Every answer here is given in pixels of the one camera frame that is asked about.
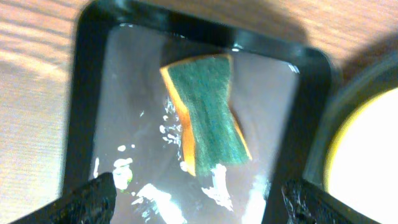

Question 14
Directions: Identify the yellow plate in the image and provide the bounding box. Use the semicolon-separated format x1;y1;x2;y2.
324;89;397;223

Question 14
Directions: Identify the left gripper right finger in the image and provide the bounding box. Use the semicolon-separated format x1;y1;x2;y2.
282;179;378;224

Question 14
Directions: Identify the black rectangular water tray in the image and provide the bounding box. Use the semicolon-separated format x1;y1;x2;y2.
63;1;340;223

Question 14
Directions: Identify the green and orange sponge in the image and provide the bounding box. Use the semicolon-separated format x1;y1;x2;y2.
160;54;252;176

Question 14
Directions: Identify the black round tray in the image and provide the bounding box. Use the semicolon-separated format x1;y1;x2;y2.
303;51;397;190

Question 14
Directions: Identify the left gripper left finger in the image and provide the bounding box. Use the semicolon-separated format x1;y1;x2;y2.
11;172;117;224

